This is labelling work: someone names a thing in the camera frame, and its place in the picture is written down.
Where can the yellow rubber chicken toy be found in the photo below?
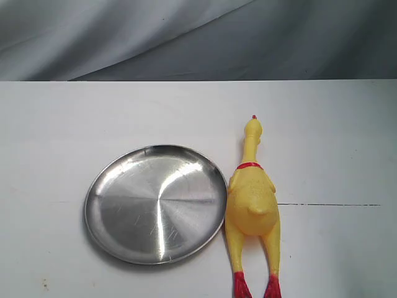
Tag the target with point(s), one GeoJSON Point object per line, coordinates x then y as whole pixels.
{"type": "Point", "coordinates": [252, 210]}

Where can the round stainless steel plate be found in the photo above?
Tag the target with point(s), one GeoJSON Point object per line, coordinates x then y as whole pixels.
{"type": "Point", "coordinates": [156, 205]}

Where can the grey backdrop cloth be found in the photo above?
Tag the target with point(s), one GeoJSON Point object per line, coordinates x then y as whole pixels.
{"type": "Point", "coordinates": [197, 40]}

